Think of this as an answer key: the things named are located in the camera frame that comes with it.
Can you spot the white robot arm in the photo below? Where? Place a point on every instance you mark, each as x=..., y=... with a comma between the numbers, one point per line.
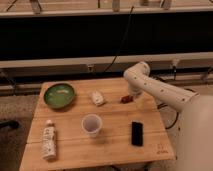
x=195, y=140

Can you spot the black rectangular block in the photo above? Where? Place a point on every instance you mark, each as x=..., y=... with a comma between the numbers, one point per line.
x=137, y=134

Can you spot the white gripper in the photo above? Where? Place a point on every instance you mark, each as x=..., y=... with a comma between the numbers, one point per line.
x=134, y=91

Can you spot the dark red pepper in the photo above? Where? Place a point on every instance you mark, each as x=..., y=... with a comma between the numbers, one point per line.
x=126, y=99

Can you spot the translucent white cup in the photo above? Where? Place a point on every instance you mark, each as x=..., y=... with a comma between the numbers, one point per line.
x=91, y=125

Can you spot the green ceramic bowl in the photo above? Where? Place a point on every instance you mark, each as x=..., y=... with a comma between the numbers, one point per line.
x=59, y=95

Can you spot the white plastic bottle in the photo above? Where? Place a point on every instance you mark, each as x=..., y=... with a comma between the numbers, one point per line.
x=48, y=141

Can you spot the small white crumpled packet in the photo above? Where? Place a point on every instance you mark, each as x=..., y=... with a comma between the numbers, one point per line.
x=97, y=98

